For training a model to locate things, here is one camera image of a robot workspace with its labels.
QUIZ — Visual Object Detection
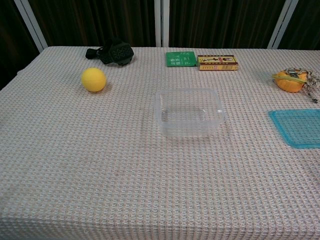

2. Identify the blue container lid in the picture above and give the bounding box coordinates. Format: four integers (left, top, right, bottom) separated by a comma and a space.
267, 108, 320, 150

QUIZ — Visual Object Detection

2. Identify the clear plastic container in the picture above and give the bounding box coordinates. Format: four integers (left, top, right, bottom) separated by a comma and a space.
153, 87, 225, 139

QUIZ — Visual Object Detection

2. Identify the red and yellow box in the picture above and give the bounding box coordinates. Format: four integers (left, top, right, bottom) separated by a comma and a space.
197, 54, 239, 72

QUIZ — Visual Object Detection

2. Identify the green tea packet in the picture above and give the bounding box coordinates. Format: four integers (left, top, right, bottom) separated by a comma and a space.
165, 51, 197, 68

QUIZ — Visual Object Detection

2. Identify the checkered woven tablecloth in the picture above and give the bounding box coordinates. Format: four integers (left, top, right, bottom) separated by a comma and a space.
0, 46, 320, 240

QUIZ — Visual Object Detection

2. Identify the yellow ball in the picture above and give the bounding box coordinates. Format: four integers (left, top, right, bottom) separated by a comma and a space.
81, 67, 107, 93

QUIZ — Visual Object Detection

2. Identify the black knitted pouch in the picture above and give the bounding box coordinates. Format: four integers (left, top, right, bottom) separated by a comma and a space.
85, 38, 135, 67

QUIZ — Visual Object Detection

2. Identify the dark curtain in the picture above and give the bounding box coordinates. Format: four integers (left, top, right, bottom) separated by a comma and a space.
0, 0, 320, 91

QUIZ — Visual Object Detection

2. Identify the orange fruit-shaped toy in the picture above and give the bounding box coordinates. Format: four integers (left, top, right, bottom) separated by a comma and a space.
271, 68, 309, 94

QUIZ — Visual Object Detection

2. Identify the white frame post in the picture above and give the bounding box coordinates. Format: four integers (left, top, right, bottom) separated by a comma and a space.
13, 0, 49, 54
154, 0, 171, 48
266, 0, 300, 50

